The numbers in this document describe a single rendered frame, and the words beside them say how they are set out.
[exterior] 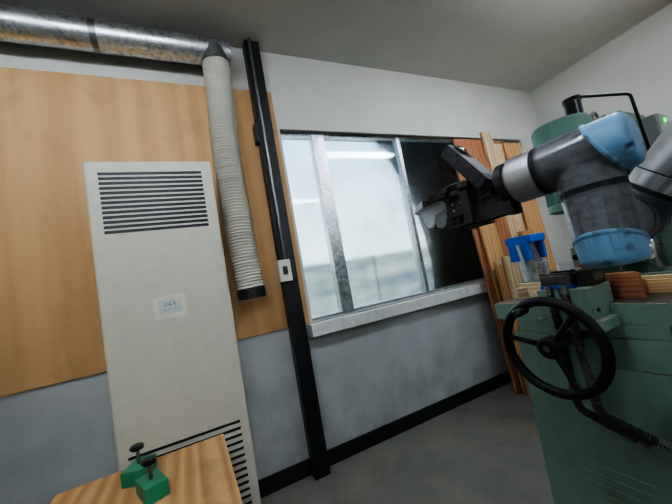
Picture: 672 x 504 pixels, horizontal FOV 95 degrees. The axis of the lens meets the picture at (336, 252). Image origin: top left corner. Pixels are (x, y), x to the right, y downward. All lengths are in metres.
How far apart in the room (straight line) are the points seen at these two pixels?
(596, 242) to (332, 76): 2.32
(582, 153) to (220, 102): 1.80
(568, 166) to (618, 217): 0.09
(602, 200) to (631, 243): 0.06
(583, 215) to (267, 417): 1.83
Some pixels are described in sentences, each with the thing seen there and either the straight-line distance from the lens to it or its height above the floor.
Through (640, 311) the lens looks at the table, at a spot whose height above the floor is 0.88.
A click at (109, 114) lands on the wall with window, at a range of 2.18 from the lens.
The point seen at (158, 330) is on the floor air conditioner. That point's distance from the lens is 1.60.
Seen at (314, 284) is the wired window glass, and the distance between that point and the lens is 2.09.
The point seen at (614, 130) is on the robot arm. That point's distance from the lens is 0.52.
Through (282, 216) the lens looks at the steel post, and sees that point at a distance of 1.93.
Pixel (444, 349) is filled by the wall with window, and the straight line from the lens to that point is 2.60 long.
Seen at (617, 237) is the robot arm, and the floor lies 1.10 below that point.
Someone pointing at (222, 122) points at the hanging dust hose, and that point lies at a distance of 1.98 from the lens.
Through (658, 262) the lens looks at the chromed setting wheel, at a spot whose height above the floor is 0.98.
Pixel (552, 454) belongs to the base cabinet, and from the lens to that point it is 1.51.
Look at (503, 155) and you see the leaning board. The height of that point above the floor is 1.94.
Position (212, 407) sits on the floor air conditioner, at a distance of 1.66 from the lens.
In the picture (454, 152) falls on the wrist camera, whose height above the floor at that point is 1.30.
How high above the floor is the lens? 1.12
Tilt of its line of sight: 5 degrees up
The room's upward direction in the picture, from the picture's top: 10 degrees counter-clockwise
